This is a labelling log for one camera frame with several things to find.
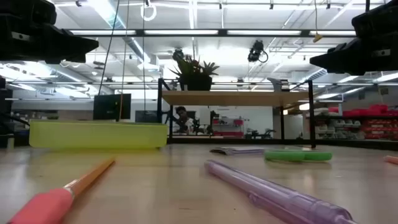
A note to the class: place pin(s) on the lavender sticky note pad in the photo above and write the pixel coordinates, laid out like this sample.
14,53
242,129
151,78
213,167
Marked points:
236,151

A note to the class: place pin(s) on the wooden shelf riser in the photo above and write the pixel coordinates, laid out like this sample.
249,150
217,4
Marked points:
230,98

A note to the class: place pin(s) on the dark background equipment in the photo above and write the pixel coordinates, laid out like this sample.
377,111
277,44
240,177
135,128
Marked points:
4,124

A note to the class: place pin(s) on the translucent purple pen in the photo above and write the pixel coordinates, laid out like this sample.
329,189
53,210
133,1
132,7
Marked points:
280,199

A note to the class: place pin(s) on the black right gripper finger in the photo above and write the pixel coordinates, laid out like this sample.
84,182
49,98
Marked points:
349,49
329,63

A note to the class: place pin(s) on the orange pencil with pink eraser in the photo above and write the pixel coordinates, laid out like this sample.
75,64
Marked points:
46,205

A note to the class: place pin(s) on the black overhead frame beam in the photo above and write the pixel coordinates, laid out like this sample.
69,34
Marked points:
222,32

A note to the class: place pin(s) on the person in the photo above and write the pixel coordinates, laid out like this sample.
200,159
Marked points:
184,121

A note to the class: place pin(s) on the black ceiling-hung camera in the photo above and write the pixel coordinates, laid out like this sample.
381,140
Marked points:
256,49

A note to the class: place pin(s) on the red storage bin shelving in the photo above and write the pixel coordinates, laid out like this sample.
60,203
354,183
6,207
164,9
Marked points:
373,124

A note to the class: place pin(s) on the black computer monitor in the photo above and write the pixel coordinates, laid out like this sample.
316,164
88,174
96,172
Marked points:
109,107

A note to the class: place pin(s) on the small dark screen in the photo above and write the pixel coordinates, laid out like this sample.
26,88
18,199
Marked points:
146,116

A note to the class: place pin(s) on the potted succulent plant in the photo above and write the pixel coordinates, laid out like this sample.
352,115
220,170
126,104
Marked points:
196,82

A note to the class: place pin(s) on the red background bins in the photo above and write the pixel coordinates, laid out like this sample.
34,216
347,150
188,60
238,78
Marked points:
230,133

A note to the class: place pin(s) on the black round hanging device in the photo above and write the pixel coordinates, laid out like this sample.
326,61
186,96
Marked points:
178,54

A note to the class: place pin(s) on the yellow translucent pencil case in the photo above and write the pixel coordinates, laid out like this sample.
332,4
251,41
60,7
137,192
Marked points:
93,135

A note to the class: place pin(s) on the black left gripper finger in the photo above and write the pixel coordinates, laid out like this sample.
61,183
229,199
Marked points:
60,37
81,46

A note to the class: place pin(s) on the pink object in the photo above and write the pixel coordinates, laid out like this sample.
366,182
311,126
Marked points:
392,160

